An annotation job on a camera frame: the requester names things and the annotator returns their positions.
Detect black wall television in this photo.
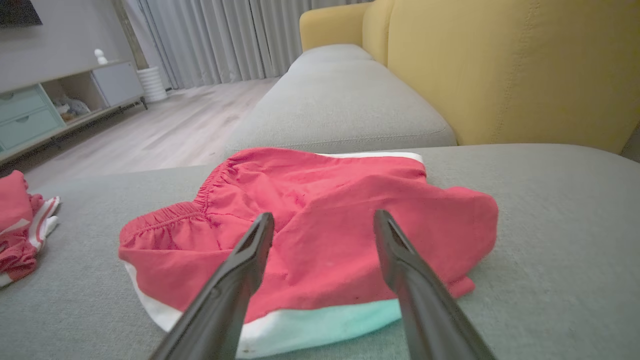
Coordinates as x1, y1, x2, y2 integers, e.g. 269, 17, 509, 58
0, 0, 43, 28

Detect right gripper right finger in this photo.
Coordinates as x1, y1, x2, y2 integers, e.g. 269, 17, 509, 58
374, 209, 496, 360

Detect grey pleated curtain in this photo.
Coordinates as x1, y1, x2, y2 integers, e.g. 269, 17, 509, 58
137, 0, 373, 90

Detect yellow sofa back cushion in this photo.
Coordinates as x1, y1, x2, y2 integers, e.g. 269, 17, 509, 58
387, 0, 640, 155
361, 0, 397, 67

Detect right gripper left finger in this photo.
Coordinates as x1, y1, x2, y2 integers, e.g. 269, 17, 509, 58
150, 212, 275, 360

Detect grey soft toy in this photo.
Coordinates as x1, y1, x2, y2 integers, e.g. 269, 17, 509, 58
52, 95, 92, 122

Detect yellow sofa armrest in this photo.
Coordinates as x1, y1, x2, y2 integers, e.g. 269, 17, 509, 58
299, 2, 372, 52

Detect white ribbed cylinder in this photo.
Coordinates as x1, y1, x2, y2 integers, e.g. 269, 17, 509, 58
136, 66, 169, 104

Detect grey sofa seat cushion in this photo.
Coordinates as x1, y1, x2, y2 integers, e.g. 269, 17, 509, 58
289, 44, 374, 74
225, 60, 457, 156

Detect low tv cabinet with drawers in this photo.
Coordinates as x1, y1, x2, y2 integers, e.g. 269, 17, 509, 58
0, 60, 149, 166

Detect red basketball jersey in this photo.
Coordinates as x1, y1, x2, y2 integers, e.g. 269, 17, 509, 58
0, 170, 61, 288

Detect red shorts with white stripe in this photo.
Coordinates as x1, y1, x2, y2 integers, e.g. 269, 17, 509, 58
118, 146, 499, 359

